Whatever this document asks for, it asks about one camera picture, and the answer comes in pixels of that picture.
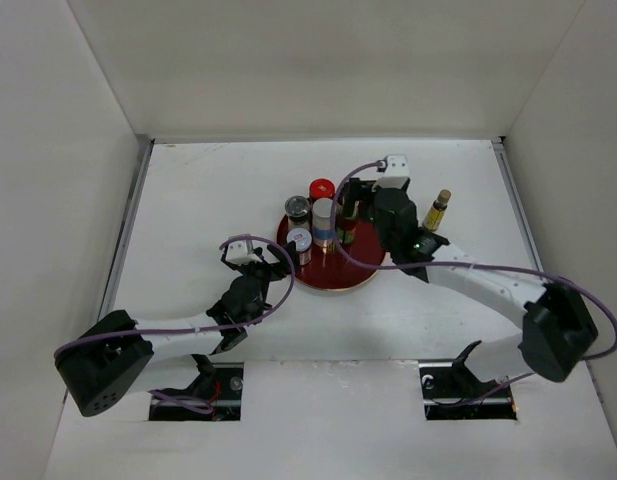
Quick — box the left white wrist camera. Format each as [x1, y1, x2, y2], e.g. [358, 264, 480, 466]
[233, 240, 258, 265]

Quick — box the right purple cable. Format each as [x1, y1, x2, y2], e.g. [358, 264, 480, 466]
[330, 158, 617, 406]

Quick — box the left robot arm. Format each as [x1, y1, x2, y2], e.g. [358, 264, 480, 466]
[54, 235, 299, 417]

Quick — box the white lid spice jar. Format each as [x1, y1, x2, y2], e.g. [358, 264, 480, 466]
[286, 228, 312, 267]

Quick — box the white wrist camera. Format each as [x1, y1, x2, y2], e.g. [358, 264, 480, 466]
[233, 240, 258, 265]
[375, 154, 410, 190]

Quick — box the silver lid blue label jar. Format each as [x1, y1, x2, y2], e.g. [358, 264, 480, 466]
[312, 198, 333, 249]

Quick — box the red lid sauce jar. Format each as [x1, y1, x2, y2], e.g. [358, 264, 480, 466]
[309, 178, 336, 203]

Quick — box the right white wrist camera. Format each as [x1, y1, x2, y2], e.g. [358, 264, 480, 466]
[375, 154, 410, 190]

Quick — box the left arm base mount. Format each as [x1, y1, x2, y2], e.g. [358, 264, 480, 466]
[148, 355, 244, 422]

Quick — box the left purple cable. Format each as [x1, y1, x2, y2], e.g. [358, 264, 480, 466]
[53, 235, 297, 415]

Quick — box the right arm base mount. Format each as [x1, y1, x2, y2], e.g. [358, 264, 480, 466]
[419, 341, 517, 421]

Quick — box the purple cable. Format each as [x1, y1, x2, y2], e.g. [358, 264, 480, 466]
[330, 158, 617, 406]
[53, 235, 297, 415]

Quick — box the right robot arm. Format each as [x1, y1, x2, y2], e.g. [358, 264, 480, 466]
[342, 178, 598, 396]

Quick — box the red sauce bottle green label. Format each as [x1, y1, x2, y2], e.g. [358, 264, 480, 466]
[336, 201, 359, 245]

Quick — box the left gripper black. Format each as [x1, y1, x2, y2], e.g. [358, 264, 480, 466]
[233, 241, 297, 297]

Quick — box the small yellow label bottle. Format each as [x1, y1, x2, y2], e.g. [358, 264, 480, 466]
[422, 189, 452, 232]

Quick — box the red round tray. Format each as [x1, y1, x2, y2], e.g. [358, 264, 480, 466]
[276, 201, 385, 291]

